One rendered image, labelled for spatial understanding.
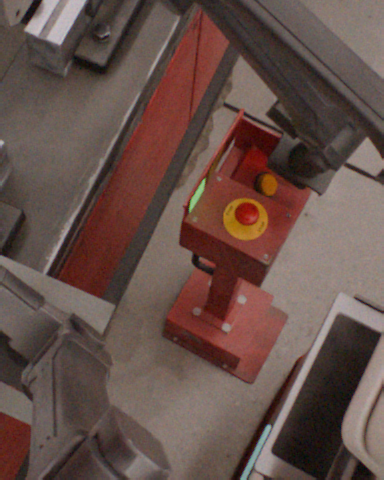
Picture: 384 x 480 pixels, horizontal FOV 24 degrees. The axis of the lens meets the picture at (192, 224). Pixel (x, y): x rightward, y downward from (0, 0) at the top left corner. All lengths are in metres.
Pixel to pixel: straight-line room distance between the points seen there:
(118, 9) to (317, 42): 0.59
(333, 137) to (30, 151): 0.47
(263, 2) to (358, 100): 0.14
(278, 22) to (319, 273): 1.39
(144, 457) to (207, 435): 1.65
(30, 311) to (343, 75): 0.40
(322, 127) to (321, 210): 1.15
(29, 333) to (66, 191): 0.48
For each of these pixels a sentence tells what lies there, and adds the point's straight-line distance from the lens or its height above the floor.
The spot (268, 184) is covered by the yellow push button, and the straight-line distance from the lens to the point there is 1.53.
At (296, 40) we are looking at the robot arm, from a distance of 0.93.
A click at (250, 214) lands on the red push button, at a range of 1.41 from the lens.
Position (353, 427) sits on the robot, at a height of 1.31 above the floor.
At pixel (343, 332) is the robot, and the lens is 1.13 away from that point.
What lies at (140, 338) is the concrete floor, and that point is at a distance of 2.17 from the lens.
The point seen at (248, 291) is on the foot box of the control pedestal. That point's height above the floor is 0.12.
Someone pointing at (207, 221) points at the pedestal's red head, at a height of 0.78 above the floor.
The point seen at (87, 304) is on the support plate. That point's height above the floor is 1.00.
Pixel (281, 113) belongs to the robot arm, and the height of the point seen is 1.00.
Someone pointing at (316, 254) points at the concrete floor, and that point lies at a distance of 2.28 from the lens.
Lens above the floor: 2.11
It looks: 68 degrees down
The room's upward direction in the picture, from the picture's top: 9 degrees clockwise
